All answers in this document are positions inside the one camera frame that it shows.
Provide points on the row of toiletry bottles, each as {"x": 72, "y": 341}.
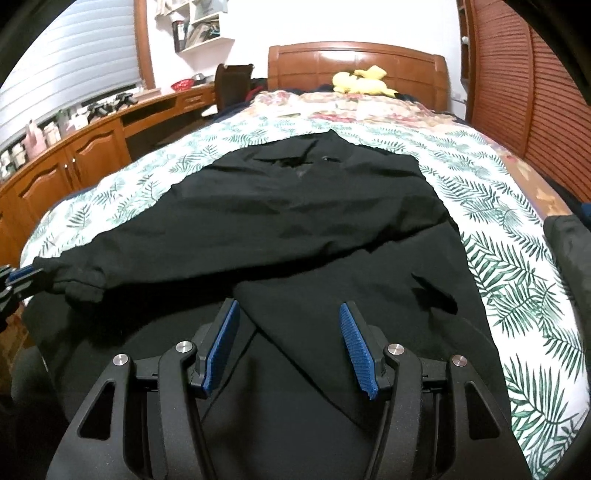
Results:
{"x": 46, "y": 134}

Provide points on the floral blanket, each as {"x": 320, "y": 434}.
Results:
{"x": 369, "y": 110}

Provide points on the wooden desk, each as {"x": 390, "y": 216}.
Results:
{"x": 92, "y": 152}

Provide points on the stack of papers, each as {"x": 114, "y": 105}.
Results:
{"x": 203, "y": 32}

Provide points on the black coat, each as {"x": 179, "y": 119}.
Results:
{"x": 277, "y": 221}

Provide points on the wooden headboard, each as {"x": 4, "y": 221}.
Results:
{"x": 314, "y": 64}

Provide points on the black folders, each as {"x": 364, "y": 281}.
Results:
{"x": 178, "y": 36}

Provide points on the grey garment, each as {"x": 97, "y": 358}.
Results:
{"x": 570, "y": 258}

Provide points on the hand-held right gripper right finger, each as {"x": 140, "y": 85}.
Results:
{"x": 360, "y": 355}

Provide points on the yellow plush toy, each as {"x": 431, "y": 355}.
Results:
{"x": 355, "y": 83}

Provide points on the white wall shelf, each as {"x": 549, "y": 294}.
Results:
{"x": 207, "y": 45}

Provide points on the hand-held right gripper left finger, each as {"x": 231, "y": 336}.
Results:
{"x": 220, "y": 350}

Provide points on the wooden window frame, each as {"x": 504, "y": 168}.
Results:
{"x": 147, "y": 46}

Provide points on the brown wooden chair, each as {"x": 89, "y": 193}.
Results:
{"x": 231, "y": 85}

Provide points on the leaf print bed sheet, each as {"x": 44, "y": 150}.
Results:
{"x": 508, "y": 277}

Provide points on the red basket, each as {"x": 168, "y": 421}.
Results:
{"x": 181, "y": 85}

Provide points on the wooden slatted wardrobe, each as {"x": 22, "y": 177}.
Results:
{"x": 531, "y": 92}

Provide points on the grey window blind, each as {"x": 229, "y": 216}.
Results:
{"x": 69, "y": 60}

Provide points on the grey pot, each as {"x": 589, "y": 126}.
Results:
{"x": 199, "y": 78}

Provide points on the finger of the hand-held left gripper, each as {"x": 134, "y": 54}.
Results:
{"x": 24, "y": 275}

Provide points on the black handheld device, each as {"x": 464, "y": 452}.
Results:
{"x": 99, "y": 110}
{"x": 122, "y": 99}

